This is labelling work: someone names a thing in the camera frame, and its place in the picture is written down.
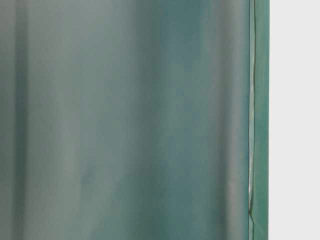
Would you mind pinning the white rectangular board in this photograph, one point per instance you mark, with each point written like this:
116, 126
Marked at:
294, 120

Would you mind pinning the green cloth table cover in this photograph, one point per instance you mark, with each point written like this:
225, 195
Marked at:
134, 119

